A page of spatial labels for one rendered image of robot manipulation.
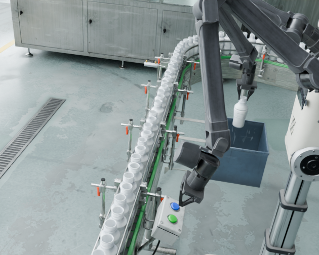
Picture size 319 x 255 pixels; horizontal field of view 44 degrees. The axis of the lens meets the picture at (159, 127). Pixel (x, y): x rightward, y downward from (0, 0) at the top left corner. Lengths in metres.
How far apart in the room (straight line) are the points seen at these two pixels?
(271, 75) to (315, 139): 1.62
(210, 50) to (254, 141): 1.29
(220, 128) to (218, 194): 2.11
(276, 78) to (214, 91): 2.00
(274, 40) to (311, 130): 0.43
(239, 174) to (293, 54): 1.02
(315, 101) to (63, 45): 4.18
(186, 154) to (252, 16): 0.43
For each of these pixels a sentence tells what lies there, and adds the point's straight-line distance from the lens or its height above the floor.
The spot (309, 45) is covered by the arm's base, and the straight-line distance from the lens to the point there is 1.70.
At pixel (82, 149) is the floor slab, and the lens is 3.59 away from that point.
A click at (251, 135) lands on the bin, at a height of 0.86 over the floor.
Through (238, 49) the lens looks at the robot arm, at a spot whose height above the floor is 1.43.
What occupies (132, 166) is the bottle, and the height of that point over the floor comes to 1.15.
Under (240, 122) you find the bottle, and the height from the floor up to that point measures 1.03.
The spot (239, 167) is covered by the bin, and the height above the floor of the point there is 0.84.
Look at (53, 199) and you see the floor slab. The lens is 3.09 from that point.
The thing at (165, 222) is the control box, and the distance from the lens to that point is 1.30.
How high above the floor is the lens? 2.02
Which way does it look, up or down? 31 degrees down
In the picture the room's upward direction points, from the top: 5 degrees clockwise
